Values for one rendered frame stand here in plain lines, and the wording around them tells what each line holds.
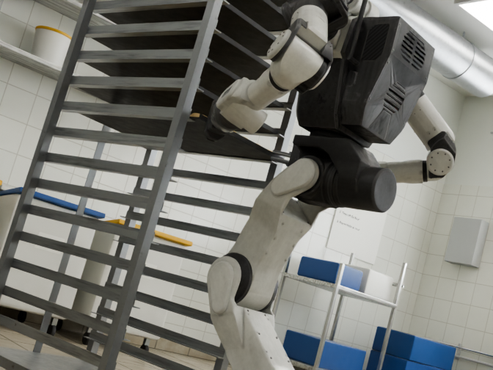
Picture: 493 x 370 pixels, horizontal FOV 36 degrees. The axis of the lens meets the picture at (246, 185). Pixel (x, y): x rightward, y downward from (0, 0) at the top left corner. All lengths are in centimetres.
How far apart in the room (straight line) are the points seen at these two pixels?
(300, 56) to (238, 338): 76
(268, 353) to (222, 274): 24
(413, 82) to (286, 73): 47
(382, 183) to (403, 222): 534
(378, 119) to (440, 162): 34
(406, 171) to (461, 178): 527
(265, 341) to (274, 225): 30
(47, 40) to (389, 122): 319
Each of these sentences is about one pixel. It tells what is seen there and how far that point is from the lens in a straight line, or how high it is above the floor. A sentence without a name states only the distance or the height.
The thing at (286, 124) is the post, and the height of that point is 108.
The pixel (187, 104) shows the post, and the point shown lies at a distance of 215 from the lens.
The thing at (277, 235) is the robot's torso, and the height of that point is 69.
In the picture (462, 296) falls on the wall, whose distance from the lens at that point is 723.
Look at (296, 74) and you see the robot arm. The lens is 172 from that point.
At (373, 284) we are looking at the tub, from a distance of 602.
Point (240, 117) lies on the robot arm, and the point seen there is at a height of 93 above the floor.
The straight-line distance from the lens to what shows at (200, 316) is 251.
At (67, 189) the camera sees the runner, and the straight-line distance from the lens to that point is 247.
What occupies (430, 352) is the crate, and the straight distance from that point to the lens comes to 658.
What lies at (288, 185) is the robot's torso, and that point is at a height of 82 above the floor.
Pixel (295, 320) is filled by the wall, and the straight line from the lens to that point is 647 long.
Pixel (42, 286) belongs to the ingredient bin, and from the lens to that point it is 449.
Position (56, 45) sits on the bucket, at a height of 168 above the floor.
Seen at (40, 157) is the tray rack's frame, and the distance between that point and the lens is 260.
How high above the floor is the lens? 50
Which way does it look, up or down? 8 degrees up
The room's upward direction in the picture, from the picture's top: 16 degrees clockwise
